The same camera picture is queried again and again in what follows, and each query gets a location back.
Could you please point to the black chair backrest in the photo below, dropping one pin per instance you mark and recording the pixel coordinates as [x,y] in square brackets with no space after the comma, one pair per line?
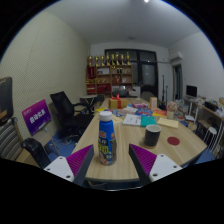
[31,148]

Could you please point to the yellow gift box red ribbon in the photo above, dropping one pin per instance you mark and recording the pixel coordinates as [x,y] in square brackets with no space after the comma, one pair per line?
[115,103]

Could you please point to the pale yellow envelope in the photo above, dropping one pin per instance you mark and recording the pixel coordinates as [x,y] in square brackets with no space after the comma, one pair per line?
[167,122]

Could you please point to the pale yellow notebook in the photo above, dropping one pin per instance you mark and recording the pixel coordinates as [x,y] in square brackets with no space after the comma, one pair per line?
[117,119]

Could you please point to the wooden side desk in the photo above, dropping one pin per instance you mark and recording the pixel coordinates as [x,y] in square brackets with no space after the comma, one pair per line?
[210,111]

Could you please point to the ceiling light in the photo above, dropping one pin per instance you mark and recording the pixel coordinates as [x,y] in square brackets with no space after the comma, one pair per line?
[146,1]

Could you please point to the black cup white inside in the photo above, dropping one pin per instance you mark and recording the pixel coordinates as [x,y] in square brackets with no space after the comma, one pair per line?
[152,137]

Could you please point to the flat round red coaster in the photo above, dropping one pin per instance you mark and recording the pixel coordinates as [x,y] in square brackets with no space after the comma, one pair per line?
[173,140]

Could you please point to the black tripod stand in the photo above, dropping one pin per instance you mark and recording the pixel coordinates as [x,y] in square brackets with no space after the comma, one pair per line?
[164,93]

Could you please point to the blue and red book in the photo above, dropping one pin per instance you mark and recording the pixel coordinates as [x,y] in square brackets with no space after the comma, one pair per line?
[144,112]

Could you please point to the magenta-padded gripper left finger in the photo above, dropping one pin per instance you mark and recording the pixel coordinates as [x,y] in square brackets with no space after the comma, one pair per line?
[78,160]

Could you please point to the orange book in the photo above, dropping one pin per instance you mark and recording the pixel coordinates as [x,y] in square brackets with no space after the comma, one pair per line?
[159,113]

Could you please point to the small white folding table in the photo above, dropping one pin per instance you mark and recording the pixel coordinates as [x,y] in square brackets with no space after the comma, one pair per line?
[88,97]

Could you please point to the black computer monitor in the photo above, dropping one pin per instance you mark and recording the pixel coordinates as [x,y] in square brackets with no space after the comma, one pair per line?
[191,90]

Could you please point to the pink flat box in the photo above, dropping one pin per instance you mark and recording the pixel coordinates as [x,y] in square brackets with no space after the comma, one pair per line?
[140,105]

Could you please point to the white round stool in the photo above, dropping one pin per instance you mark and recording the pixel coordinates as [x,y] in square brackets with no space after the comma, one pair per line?
[210,130]

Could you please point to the small tan carton box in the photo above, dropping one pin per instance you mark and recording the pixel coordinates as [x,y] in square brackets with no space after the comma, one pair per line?
[153,102]

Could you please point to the purple sign board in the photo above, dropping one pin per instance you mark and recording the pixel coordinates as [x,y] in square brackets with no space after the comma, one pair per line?
[36,116]

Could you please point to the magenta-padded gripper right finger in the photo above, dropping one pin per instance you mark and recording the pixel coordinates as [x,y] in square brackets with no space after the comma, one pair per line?
[145,159]

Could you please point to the black office chair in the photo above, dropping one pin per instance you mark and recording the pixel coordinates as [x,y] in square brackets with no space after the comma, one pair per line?
[66,111]

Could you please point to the blue drink bottle white cap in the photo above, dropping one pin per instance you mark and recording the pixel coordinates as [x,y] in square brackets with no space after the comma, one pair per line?
[107,140]

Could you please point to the pink flowers in white pot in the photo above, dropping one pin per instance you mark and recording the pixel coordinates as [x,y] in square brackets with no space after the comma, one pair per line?
[171,107]

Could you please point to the striped chair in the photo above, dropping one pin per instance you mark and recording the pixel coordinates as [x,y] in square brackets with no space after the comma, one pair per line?
[9,141]

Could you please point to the wooden shelf unit with trophies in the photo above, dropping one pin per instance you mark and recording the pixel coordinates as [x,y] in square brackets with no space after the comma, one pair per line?
[110,78]

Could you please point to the dark framed glass door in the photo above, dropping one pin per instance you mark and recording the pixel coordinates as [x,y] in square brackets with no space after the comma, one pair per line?
[148,73]

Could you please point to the black standing board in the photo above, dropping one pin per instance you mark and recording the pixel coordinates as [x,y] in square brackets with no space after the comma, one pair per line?
[5,100]

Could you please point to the white wall air conditioner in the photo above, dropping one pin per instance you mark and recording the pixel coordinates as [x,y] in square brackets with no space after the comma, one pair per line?
[176,56]

